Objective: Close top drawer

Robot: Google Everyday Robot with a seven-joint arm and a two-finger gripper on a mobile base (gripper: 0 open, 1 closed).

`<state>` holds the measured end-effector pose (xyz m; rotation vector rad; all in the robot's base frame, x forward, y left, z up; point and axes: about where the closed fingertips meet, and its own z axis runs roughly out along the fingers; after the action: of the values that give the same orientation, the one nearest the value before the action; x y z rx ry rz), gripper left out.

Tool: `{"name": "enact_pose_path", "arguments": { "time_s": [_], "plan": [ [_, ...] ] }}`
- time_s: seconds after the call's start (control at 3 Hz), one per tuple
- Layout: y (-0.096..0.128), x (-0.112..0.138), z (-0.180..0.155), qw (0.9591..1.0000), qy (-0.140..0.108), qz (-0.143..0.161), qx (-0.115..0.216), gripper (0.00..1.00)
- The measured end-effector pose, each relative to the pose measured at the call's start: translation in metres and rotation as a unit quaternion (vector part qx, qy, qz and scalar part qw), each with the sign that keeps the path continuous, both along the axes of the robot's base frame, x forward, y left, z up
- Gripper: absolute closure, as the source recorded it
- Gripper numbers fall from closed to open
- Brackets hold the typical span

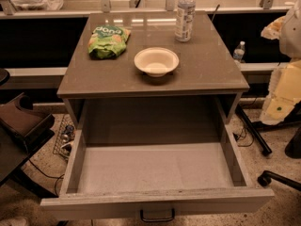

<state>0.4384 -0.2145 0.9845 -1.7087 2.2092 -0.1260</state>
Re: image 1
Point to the white paper bowl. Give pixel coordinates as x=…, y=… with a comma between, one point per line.
x=156, y=61

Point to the small water bottle on ledge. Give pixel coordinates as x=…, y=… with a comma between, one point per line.
x=239, y=51

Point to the dark brown chair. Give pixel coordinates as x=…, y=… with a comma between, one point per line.
x=24, y=131

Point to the wire basket with cans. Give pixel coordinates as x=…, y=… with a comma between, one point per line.
x=64, y=138

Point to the black table leg frame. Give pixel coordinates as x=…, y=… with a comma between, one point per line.
x=293, y=149

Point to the green snack bag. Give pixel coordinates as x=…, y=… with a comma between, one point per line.
x=108, y=41

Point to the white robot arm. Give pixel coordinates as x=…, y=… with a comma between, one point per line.
x=284, y=91

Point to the grey top drawer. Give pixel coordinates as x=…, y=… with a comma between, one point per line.
x=155, y=154

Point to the black office chair caster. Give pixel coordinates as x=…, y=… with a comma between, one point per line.
x=268, y=176

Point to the black drawer handle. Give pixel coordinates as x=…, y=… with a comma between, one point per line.
x=157, y=220

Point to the clear water bottle on cabinet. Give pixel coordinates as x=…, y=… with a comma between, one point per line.
x=184, y=19

